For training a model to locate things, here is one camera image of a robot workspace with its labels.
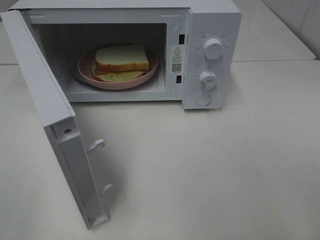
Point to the round white door button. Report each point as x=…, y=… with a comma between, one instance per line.
x=203, y=99

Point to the white bread sandwich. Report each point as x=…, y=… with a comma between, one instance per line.
x=120, y=63

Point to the pink round plate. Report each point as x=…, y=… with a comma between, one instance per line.
x=84, y=67

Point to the lower white timer knob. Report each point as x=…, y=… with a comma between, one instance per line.
x=207, y=79

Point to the white microwave oven body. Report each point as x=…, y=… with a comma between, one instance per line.
x=174, y=29

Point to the upper white power knob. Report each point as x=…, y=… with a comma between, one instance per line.
x=213, y=48

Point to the glass microwave turntable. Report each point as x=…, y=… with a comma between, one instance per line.
x=151, y=84

